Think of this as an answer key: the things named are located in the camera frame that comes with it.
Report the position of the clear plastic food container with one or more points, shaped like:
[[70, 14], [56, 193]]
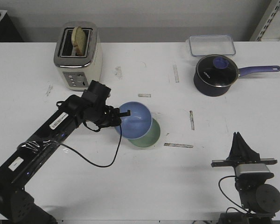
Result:
[[202, 45]]

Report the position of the slice of toast bread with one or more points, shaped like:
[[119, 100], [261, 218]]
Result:
[[78, 40]]

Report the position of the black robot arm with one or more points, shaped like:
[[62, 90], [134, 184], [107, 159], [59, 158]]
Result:
[[17, 205], [259, 201]]

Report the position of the cream and silver toaster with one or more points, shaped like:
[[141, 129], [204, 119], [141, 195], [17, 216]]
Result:
[[78, 71]]

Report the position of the blue bowl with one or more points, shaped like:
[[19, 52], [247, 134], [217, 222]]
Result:
[[138, 123]]

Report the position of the green bowl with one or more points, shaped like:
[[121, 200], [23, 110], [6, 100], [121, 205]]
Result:
[[150, 138]]

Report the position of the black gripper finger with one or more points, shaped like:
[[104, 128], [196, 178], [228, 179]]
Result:
[[233, 154], [247, 154], [125, 114]]

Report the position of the white slotted shelf upright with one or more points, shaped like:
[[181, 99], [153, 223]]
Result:
[[268, 29]]

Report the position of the dark blue saucepan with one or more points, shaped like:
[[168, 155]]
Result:
[[218, 91]]

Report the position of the glass pot lid blue knob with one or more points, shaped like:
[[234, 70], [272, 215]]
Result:
[[216, 70]]

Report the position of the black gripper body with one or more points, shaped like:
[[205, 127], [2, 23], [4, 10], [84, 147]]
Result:
[[236, 162], [109, 117]]

